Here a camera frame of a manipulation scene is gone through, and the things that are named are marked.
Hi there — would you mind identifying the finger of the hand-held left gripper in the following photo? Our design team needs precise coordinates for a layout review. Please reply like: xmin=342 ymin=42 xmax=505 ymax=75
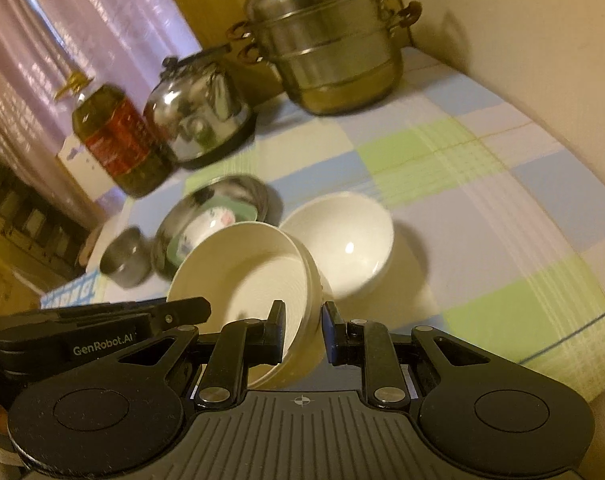
xmin=146 ymin=296 xmax=212 ymax=330

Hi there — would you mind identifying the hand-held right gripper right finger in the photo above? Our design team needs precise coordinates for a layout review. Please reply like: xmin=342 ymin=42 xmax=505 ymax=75
xmin=321 ymin=301 xmax=493 ymax=407

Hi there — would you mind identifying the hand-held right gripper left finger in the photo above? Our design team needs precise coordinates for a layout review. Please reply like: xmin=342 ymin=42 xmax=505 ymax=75
xmin=116 ymin=300 xmax=288 ymax=408

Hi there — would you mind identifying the cream plastic bowl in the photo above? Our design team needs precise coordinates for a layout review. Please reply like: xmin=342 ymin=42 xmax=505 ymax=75
xmin=166 ymin=223 xmax=328 ymax=391

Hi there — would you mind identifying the small stainless steel pot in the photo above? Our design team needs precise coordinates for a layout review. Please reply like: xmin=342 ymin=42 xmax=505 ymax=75
xmin=99 ymin=226 xmax=154 ymax=289

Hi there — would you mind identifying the small floral plate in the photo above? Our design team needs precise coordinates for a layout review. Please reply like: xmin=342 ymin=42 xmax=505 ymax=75
xmin=179 ymin=208 xmax=238 ymax=256

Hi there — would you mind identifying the white ceramic bowl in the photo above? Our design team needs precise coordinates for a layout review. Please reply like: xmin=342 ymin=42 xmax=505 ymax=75
xmin=280 ymin=191 xmax=396 ymax=301

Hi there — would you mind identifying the wide stainless steel basin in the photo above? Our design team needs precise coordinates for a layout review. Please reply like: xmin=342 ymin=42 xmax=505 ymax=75
xmin=151 ymin=173 xmax=284 ymax=281

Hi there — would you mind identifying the blue printed cloth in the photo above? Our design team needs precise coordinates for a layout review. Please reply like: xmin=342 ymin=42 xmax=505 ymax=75
xmin=39 ymin=274 xmax=109 ymax=312

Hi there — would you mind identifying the dark shelf unit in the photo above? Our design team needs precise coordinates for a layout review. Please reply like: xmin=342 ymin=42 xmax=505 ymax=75
xmin=0 ymin=154 xmax=91 ymax=282

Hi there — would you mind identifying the cooking oil bottle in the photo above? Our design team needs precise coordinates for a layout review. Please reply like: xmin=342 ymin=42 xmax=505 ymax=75
xmin=54 ymin=72 xmax=176 ymax=200

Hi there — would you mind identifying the stainless steel kettle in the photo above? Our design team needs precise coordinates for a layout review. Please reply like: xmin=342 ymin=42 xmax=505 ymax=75
xmin=143 ymin=43 xmax=258 ymax=170

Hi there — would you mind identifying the checked tablecloth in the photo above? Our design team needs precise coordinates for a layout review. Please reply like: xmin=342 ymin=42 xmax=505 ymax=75
xmin=40 ymin=45 xmax=605 ymax=402

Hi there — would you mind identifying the stainless steel steamer pot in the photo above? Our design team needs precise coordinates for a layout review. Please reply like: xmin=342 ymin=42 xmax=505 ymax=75
xmin=226 ymin=0 xmax=423 ymax=116

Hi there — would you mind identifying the lilac curtain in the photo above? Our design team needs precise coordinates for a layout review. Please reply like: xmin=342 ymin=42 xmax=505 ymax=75
xmin=0 ymin=0 xmax=204 ymax=213

